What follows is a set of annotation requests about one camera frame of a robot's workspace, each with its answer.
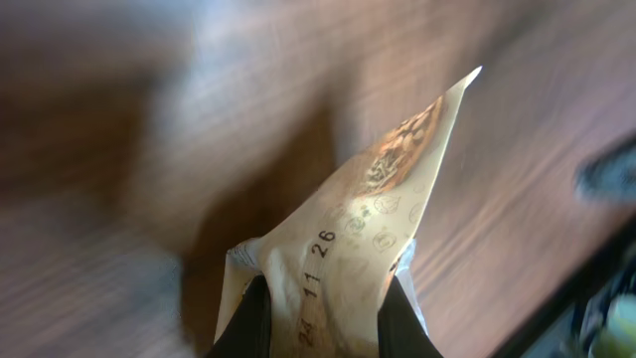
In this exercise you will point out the brown clear snack bag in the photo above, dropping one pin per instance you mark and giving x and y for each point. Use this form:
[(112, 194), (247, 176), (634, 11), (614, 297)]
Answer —
[(329, 265)]

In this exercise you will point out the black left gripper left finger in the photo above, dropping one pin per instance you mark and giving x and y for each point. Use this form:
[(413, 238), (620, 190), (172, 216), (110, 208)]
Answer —
[(248, 332)]

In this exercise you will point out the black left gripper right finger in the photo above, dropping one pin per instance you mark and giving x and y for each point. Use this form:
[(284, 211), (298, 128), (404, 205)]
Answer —
[(400, 334)]

